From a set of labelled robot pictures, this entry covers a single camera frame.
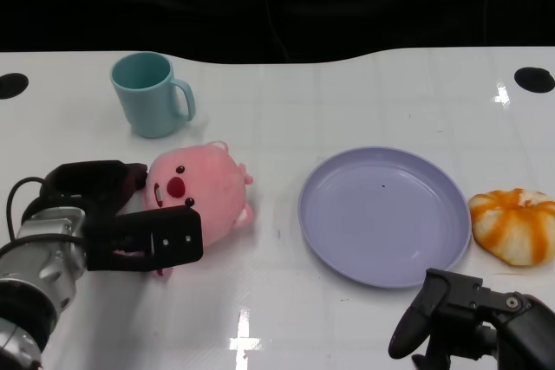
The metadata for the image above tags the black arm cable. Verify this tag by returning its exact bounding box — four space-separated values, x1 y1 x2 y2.
6 176 86 250

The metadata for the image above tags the orange striped bread bun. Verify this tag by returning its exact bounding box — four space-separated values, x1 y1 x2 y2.
467 187 555 267

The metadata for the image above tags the pink plush beaver doll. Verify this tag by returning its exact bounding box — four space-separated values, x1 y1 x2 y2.
144 140 255 278

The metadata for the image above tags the teal plastic mug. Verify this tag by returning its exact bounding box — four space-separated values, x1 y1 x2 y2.
109 51 197 140

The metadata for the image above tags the black table cable grommet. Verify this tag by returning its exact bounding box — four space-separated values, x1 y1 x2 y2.
0 73 30 101
513 67 555 94

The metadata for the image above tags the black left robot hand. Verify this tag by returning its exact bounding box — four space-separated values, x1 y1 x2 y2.
42 160 204 274

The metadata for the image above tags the lilac plastic plate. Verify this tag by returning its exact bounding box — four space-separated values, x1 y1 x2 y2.
297 146 473 289

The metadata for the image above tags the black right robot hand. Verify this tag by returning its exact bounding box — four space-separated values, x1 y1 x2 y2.
388 268 555 370

